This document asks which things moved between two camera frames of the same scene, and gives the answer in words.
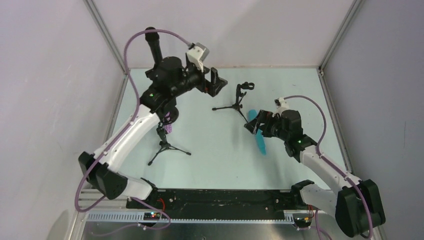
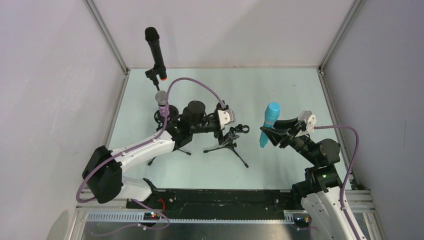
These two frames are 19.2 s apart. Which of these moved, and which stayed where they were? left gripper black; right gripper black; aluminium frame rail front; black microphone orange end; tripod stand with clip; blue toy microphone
Moved: left gripper black; right gripper black; blue toy microphone; tripod stand with clip
Stayed: black microphone orange end; aluminium frame rail front
